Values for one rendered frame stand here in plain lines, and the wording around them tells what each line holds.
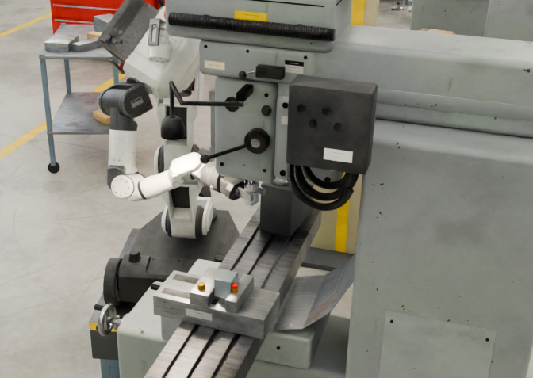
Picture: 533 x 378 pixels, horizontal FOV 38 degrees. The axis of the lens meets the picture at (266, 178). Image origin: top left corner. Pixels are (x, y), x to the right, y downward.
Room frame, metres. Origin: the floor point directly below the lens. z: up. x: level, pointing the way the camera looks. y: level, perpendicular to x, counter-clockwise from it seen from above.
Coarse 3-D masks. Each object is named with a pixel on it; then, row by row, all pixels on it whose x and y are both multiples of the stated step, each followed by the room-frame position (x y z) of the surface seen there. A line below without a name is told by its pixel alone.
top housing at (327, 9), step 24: (168, 0) 2.08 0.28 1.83; (192, 0) 2.06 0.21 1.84; (216, 0) 2.04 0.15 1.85; (240, 0) 2.03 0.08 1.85; (264, 0) 2.01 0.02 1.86; (288, 0) 1.99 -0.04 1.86; (312, 0) 1.97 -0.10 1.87; (336, 0) 1.98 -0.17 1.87; (168, 24) 2.08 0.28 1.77; (312, 24) 1.97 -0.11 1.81; (336, 24) 2.00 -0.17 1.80; (288, 48) 2.00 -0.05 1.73; (312, 48) 1.97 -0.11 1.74
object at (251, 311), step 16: (176, 272) 2.05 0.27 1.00; (160, 288) 1.95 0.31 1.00; (176, 288) 1.96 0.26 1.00; (240, 288) 1.91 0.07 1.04; (256, 288) 1.97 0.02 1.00; (160, 304) 1.91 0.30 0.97; (176, 304) 1.90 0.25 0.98; (192, 304) 1.88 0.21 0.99; (224, 304) 1.88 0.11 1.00; (240, 304) 1.87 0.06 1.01; (256, 304) 1.89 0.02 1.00; (272, 304) 1.89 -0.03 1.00; (192, 320) 1.88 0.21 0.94; (208, 320) 1.87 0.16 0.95; (224, 320) 1.85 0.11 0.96; (240, 320) 1.83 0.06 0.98; (256, 320) 1.82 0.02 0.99; (272, 320) 1.89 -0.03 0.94; (256, 336) 1.82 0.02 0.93
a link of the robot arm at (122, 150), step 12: (120, 132) 2.37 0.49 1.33; (132, 132) 2.39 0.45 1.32; (120, 144) 2.35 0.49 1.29; (132, 144) 2.37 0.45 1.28; (120, 156) 2.34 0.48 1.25; (132, 156) 2.36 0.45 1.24; (108, 168) 2.33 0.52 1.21; (120, 168) 2.32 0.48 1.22; (132, 168) 2.35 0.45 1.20; (108, 180) 2.31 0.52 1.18; (120, 180) 2.29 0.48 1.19; (120, 192) 2.28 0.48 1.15; (132, 192) 2.28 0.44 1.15
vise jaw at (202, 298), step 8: (208, 272) 1.99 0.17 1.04; (216, 272) 1.99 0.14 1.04; (200, 280) 1.95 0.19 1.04; (208, 280) 1.95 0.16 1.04; (192, 288) 1.90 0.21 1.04; (208, 288) 1.90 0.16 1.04; (192, 296) 1.88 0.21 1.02; (200, 296) 1.87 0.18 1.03; (208, 296) 1.87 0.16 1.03; (200, 304) 1.87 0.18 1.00; (208, 304) 1.86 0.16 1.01
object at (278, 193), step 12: (276, 180) 2.46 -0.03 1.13; (276, 192) 2.42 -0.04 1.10; (288, 192) 2.41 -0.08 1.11; (264, 204) 2.44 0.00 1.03; (276, 204) 2.42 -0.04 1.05; (288, 204) 2.40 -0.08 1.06; (300, 204) 2.48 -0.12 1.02; (264, 216) 2.44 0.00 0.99; (276, 216) 2.42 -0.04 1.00; (288, 216) 2.40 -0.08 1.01; (300, 216) 2.48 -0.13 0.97; (264, 228) 2.44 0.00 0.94; (276, 228) 2.42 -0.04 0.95; (288, 228) 2.40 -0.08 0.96
